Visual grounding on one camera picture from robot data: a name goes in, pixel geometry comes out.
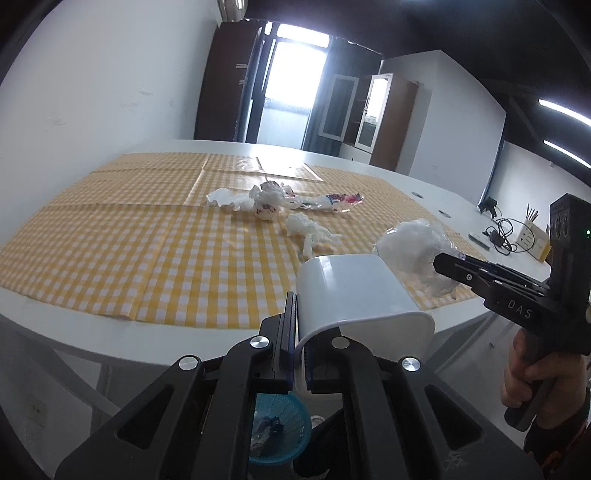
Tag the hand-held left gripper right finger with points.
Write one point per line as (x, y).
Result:
(310, 369)

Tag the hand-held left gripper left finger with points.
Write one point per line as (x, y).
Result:
(286, 332)

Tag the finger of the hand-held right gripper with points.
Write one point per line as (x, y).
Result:
(512, 273)
(461, 273)

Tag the blue plastic mesh basket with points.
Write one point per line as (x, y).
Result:
(295, 424)

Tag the clear plastic bag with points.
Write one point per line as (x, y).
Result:
(411, 244)

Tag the white plastic container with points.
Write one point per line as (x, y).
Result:
(351, 290)

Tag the person's right hand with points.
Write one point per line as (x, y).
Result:
(563, 387)

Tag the white yellow pen holder box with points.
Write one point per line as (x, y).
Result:
(531, 240)

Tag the white shoe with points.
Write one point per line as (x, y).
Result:
(316, 420)

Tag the small black desk device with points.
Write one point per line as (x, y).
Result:
(489, 206)

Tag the long white crumpled tissue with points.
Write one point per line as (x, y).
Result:
(307, 228)

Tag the long ceiling light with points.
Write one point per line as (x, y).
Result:
(565, 113)
(568, 154)

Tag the white crumpled wrapper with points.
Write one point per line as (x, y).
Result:
(268, 203)

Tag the clear snack wrapper bag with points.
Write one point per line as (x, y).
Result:
(341, 201)

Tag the wooden cabinet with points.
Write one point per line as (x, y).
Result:
(401, 120)

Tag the yellow checked tablecloth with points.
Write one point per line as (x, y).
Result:
(115, 240)

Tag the white framed glass cabinet door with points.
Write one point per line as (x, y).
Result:
(339, 108)

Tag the glass balcony door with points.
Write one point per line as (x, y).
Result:
(288, 78)

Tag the dark curtain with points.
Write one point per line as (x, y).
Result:
(323, 60)

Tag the dark brown wardrobe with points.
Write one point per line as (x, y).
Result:
(221, 83)

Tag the dark wall pipe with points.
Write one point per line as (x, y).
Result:
(493, 170)

